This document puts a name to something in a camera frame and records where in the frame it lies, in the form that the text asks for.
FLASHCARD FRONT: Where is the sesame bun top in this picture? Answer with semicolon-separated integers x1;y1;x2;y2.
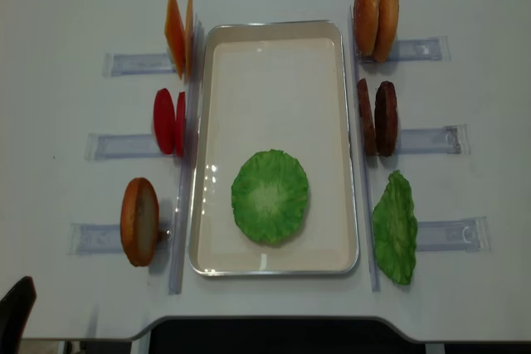
353;0;379;56

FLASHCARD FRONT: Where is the dark brown meat patty outer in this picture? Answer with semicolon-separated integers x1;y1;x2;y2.
374;81;398;157

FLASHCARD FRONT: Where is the clear acrylic left rack rail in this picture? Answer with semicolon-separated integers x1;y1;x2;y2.
168;17;205;295

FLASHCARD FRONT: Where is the clear acrylic rack rail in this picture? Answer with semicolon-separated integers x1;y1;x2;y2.
168;17;205;295
348;4;380;293

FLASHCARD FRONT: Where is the brown meat patty inner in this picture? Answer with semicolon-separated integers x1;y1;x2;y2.
357;79;377;157

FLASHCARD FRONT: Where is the green lettuce leaf standing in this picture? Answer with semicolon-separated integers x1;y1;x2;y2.
373;170;418;286

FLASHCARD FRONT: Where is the orange cheese slice inner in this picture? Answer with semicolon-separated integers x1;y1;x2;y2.
185;0;194;79

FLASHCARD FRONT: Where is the red tomato slice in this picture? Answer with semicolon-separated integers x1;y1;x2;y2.
153;88;175;155
174;92;186;158

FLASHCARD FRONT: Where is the clear acrylic right rack rail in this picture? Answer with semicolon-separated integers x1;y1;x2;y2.
348;4;380;293

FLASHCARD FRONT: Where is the green lettuce leaf on tray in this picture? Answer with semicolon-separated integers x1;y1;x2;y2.
231;149;309;246

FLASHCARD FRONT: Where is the bread bun slice front left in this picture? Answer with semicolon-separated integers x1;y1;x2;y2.
119;177;159;267

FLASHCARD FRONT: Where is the orange cheese slice outer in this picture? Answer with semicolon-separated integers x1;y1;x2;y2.
164;0;186;79

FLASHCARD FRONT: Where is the bun slice back right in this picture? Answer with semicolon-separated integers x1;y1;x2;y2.
373;0;399;63

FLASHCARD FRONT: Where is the white rectangular tray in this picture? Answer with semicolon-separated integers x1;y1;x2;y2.
188;20;359;277

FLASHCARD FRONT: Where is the orange cheese slice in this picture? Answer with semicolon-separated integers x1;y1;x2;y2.
164;0;186;79
185;0;194;79

